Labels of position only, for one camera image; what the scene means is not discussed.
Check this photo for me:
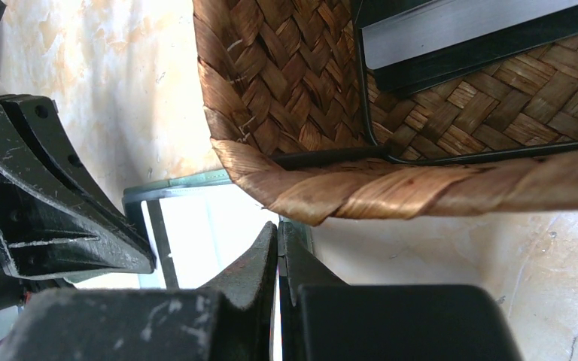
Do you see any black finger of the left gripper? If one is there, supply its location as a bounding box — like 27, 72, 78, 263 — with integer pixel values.
0, 95, 156, 279

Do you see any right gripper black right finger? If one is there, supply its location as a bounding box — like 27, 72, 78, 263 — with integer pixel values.
278, 221, 521, 360

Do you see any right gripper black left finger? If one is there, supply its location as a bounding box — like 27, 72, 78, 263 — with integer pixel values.
0, 222, 277, 360

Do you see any green card holder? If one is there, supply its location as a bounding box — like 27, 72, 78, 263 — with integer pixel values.
72, 170, 286, 289

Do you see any white card with dark stripe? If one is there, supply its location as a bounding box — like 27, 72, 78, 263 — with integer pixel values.
139, 184, 282, 361

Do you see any woven wicker divided basket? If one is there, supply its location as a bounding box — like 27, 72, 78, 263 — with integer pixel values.
193, 1, 578, 225

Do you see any white card with black stripe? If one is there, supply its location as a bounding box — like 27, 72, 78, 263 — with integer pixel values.
356, 0, 578, 70

